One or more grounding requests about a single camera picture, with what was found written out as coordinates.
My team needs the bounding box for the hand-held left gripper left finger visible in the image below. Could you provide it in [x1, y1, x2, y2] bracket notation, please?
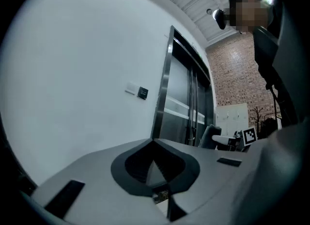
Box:
[31, 138, 168, 225]

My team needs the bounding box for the black head-worn camera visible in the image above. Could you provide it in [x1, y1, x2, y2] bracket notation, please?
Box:
[212, 8, 230, 30]

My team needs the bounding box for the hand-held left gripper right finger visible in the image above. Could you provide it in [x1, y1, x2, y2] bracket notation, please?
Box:
[147, 138, 252, 223]

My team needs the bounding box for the black exit button panel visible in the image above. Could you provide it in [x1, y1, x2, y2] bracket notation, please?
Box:
[137, 86, 149, 101]

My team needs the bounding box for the white wall light switch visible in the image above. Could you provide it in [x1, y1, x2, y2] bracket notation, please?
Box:
[124, 81, 139, 96]

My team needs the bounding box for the black coat rack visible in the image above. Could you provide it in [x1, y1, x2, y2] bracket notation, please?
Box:
[250, 106, 265, 133]

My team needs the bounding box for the white locker cabinet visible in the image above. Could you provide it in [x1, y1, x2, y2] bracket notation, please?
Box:
[215, 103, 249, 139]

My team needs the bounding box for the person's black clothing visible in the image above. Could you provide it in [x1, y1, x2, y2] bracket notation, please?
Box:
[251, 27, 300, 127]

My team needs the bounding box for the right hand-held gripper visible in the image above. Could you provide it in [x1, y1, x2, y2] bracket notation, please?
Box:
[198, 124, 258, 152]

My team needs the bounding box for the person's head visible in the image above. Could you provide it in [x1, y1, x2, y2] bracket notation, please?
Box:
[229, 0, 275, 35]

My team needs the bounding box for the glass door with frosted band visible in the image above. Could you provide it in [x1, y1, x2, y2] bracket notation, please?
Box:
[159, 39, 216, 147]

